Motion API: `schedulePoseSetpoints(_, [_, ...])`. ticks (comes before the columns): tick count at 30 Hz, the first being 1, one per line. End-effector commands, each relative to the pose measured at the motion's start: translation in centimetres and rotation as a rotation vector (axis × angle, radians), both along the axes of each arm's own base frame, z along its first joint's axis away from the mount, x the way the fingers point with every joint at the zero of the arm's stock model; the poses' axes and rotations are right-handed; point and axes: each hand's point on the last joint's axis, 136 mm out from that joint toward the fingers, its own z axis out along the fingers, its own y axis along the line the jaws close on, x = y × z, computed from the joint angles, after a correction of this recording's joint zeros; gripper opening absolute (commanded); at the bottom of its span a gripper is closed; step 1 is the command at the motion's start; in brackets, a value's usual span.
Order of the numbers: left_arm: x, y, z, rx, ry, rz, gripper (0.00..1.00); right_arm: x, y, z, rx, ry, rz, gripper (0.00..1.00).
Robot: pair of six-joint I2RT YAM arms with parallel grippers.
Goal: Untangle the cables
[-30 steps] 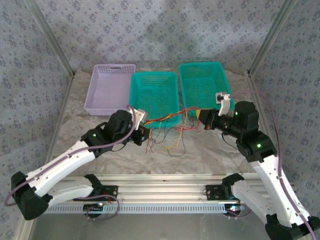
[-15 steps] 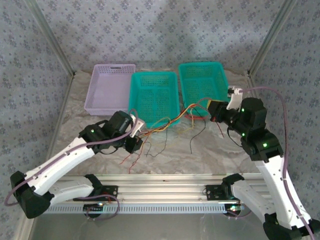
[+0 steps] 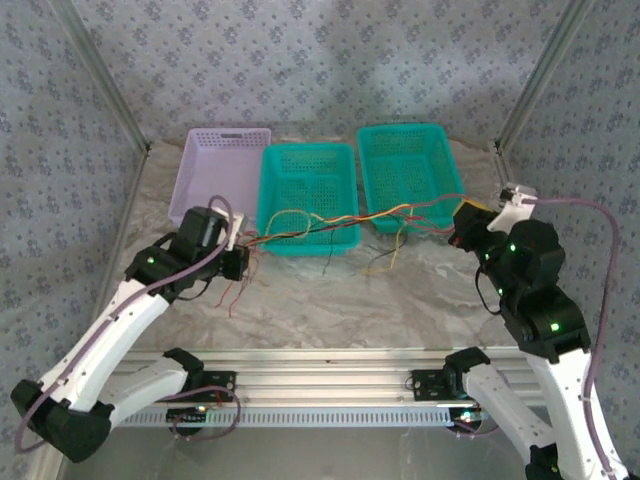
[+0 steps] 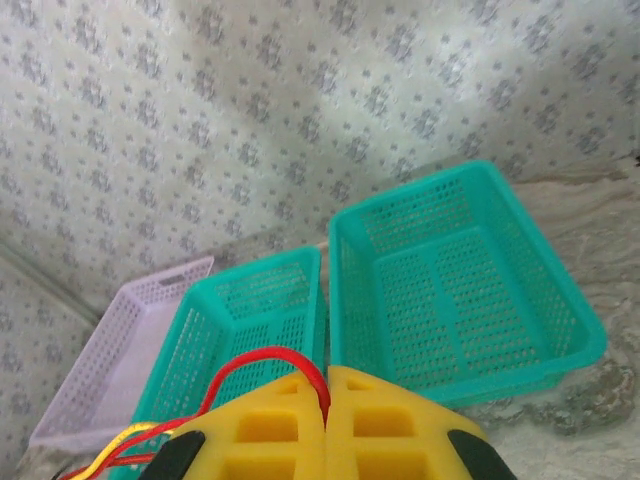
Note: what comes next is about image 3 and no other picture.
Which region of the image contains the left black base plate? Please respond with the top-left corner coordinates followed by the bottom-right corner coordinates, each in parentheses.
top-left (164, 370), bottom-right (237, 403)

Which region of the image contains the aluminium mounting rail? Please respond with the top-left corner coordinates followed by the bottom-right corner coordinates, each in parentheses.
top-left (89, 347), bottom-right (551, 404)

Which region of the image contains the marbled table cover sheet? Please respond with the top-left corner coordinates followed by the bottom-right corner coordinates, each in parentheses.
top-left (107, 122), bottom-right (541, 351)

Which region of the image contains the slotted grey cable duct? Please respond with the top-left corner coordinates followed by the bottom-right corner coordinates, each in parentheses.
top-left (117, 407), bottom-right (454, 429)

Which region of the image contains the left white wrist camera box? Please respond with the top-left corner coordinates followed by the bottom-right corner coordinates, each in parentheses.
top-left (225, 212), bottom-right (250, 251)

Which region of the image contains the thin yellow wire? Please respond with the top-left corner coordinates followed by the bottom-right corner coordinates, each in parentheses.
top-left (263, 202), bottom-right (466, 249)
top-left (362, 219), bottom-right (416, 277)

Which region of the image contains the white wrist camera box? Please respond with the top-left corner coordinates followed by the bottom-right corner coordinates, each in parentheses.
top-left (225, 212), bottom-right (250, 251)
top-left (487, 182), bottom-right (539, 234)

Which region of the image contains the thin black wire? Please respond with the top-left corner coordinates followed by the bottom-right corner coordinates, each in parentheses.
top-left (249, 219), bottom-right (451, 275)
top-left (357, 243), bottom-right (401, 266)

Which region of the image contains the teal plastic basket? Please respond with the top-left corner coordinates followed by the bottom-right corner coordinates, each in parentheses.
top-left (254, 143), bottom-right (362, 258)
top-left (355, 123), bottom-right (470, 236)

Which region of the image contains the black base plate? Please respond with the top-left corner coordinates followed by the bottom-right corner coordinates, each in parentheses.
top-left (412, 369), bottom-right (466, 401)
top-left (164, 370), bottom-right (237, 403)

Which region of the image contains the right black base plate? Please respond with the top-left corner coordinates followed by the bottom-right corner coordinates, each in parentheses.
top-left (412, 369), bottom-right (466, 401)

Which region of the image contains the aluminium frame post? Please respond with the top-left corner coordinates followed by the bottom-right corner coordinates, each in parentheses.
top-left (49, 0), bottom-right (154, 154)
top-left (493, 0), bottom-right (597, 154)

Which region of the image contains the lilac plastic basket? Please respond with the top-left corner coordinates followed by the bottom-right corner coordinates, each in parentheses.
top-left (167, 127), bottom-right (274, 229)

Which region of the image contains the small controller board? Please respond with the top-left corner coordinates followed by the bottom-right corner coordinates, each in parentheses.
top-left (447, 408), bottom-right (490, 426)
top-left (167, 406), bottom-right (210, 424)

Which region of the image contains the aluminium side rail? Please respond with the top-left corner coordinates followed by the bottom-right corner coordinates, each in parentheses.
top-left (494, 147), bottom-right (526, 201)
top-left (99, 147), bottom-right (154, 311)

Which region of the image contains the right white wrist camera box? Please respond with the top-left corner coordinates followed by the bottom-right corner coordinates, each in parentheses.
top-left (487, 182), bottom-right (539, 234)

